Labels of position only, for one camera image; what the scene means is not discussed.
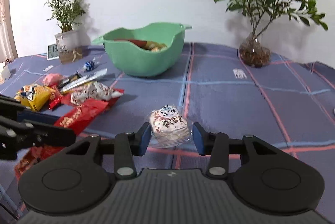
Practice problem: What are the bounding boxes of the orange snack packet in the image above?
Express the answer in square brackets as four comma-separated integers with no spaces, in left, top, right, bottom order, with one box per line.
[144,41,167,52]

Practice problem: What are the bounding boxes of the white red rice cracker packet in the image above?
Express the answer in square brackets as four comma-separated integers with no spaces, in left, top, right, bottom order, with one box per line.
[148,105,192,149]

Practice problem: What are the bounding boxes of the long red gold packet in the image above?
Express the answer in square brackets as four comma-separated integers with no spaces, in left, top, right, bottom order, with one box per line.
[115,39,148,50]

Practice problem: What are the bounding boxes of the blue chocolate ball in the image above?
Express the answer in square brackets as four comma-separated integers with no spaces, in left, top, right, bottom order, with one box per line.
[82,57,100,72]

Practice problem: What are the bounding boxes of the red white snack bag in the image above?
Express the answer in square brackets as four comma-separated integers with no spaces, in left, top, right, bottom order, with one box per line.
[61,81,124,107]

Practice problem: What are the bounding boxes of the green plastic bowl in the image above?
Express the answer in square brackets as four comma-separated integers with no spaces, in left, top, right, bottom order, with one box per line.
[92,22,192,77]

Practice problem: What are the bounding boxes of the black snack bar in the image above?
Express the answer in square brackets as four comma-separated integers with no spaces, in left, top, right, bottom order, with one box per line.
[57,72,82,89]

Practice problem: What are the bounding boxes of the small red candy packet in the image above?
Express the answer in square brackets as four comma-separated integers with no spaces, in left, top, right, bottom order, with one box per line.
[49,85,63,110]

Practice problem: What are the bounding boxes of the blue checked tablecloth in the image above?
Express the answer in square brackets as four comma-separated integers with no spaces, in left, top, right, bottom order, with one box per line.
[0,41,335,224]

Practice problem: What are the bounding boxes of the digital clock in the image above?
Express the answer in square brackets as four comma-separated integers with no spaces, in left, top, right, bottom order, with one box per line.
[46,43,59,60]

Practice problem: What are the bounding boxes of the yellow chips bag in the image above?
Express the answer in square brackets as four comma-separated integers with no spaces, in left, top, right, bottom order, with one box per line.
[14,83,54,111]

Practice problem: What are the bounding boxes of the pink snack packet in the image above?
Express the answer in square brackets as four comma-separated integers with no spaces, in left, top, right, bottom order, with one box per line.
[42,73,64,87]

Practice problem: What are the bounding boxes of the left potted plant white pot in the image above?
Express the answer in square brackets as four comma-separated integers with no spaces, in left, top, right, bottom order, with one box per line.
[45,0,86,64]

